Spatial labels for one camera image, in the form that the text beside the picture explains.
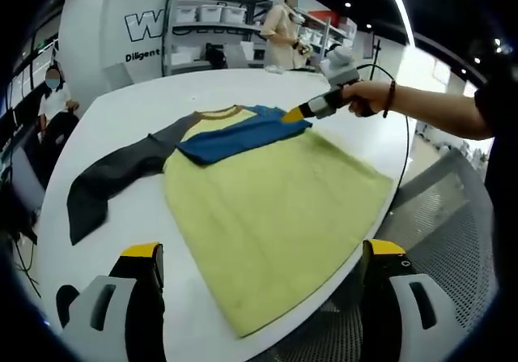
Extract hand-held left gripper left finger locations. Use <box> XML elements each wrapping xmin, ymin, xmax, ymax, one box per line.
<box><xmin>60</xmin><ymin>241</ymin><xmax>167</xmax><ymax>362</ymax></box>

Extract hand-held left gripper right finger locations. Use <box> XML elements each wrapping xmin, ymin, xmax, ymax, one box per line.
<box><xmin>361</xmin><ymin>239</ymin><xmax>467</xmax><ymax>362</ymax></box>

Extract yellow blue grey garment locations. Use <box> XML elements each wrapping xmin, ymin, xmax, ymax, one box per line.
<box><xmin>66</xmin><ymin>103</ymin><xmax>396</xmax><ymax>339</ymax></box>

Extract person's right hand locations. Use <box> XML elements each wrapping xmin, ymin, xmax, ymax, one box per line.
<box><xmin>342</xmin><ymin>79</ymin><xmax>392</xmax><ymax>119</ymax></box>

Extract white storage shelf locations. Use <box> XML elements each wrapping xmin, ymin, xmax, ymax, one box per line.
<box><xmin>299</xmin><ymin>9</ymin><xmax>358</xmax><ymax>64</ymax></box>

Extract black tripod stand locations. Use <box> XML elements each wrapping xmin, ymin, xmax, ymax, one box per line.
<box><xmin>369</xmin><ymin>33</ymin><xmax>384</xmax><ymax>70</ymax></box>

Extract ceiling light strip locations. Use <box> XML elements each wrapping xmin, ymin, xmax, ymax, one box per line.
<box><xmin>383</xmin><ymin>0</ymin><xmax>417</xmax><ymax>44</ymax></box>

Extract grey metal storage shelf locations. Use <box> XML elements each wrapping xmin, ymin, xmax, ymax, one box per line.
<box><xmin>163</xmin><ymin>0</ymin><xmax>284</xmax><ymax>76</ymax></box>

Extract grey mesh chair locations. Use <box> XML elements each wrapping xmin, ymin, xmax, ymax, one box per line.
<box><xmin>258</xmin><ymin>147</ymin><xmax>499</xmax><ymax>362</ymax></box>

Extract black bag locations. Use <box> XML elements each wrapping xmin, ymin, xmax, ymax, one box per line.
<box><xmin>204</xmin><ymin>42</ymin><xmax>228</xmax><ymax>70</ymax></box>

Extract white storage bin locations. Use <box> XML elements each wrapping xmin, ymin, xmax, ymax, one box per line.
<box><xmin>197</xmin><ymin>5</ymin><xmax>224</xmax><ymax>23</ymax></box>
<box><xmin>222</xmin><ymin>6</ymin><xmax>248</xmax><ymax>23</ymax></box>
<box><xmin>176</xmin><ymin>7</ymin><xmax>200</xmax><ymax>25</ymax></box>

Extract white flat box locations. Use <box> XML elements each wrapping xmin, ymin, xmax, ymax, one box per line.
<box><xmin>172</xmin><ymin>49</ymin><xmax>202</xmax><ymax>66</ymax></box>

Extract person's black shirt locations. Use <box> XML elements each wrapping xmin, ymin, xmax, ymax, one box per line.
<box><xmin>473</xmin><ymin>78</ymin><xmax>518</xmax><ymax>339</ymax></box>

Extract red bead bracelet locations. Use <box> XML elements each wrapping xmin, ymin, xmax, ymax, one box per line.
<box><xmin>382</xmin><ymin>80</ymin><xmax>398</xmax><ymax>120</ymax></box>

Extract black floor cables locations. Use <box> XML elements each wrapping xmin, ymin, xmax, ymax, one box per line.
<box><xmin>11</xmin><ymin>232</ymin><xmax>44</xmax><ymax>299</ymax></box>

